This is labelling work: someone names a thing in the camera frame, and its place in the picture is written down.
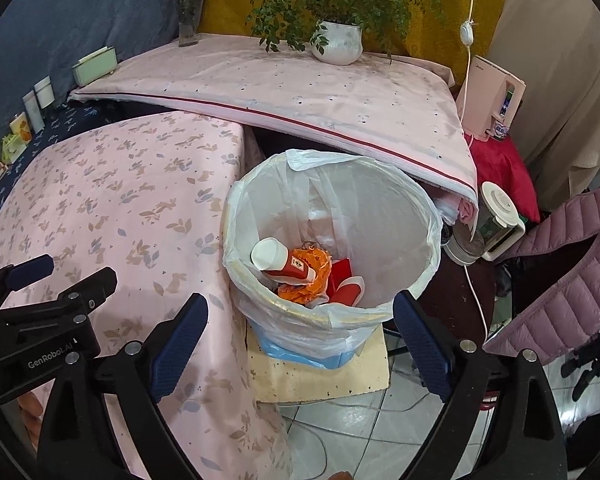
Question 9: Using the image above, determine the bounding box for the bin with white liner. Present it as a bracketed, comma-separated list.
[222, 149, 443, 368]

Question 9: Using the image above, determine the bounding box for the blue curtain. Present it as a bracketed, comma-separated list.
[0, 0, 211, 161]

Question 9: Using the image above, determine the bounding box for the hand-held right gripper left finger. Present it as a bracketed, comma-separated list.
[37, 292, 211, 480]

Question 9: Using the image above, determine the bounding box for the beige curtain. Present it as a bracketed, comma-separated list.
[485, 0, 600, 211]

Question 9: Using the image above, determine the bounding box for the crushed red white paper cup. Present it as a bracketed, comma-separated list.
[327, 258, 366, 307]

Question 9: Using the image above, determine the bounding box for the red cloth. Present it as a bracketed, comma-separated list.
[467, 135, 541, 223]

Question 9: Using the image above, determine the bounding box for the short white canister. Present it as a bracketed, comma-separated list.
[34, 76, 56, 109]

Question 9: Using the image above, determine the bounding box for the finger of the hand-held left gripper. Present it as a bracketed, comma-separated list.
[0, 254, 56, 311]
[0, 266, 118, 333]

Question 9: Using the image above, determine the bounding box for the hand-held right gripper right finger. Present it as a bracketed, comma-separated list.
[392, 290, 568, 480]

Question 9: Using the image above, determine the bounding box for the tall white canister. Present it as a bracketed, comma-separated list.
[22, 92, 45, 131]

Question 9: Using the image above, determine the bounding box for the white power cable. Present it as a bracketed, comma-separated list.
[462, 264, 492, 343]

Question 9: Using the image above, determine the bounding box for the pink puffer jacket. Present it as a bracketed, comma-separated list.
[482, 177, 600, 366]

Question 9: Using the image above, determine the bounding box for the pink water dispenser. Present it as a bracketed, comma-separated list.
[455, 55, 527, 143]

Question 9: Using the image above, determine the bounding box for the green packet box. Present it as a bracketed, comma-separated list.
[1, 132, 23, 163]

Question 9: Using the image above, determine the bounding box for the white electric kettle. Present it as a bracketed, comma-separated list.
[442, 181, 526, 266]

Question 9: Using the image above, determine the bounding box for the yellow backdrop cloth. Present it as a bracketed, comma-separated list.
[197, 0, 511, 68]

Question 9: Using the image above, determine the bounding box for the white cable with switch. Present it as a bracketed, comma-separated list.
[457, 0, 481, 106]

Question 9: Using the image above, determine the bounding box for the orange snack wrapper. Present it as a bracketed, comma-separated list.
[278, 245, 333, 306]

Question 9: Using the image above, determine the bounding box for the pale green tissue box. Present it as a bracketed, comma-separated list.
[71, 46, 118, 87]

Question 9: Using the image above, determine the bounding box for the potted plant in white pot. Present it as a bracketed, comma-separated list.
[235, 0, 446, 66]

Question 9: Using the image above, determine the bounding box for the beige foam board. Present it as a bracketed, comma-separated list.
[247, 320, 391, 403]

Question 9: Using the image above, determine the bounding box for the glass vase with flowers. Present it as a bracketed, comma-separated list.
[162, 0, 216, 48]

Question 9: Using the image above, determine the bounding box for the pink padded mat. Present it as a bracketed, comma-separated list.
[69, 32, 478, 216]

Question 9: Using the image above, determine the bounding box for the pink floral tablecloth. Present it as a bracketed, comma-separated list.
[0, 110, 293, 480]

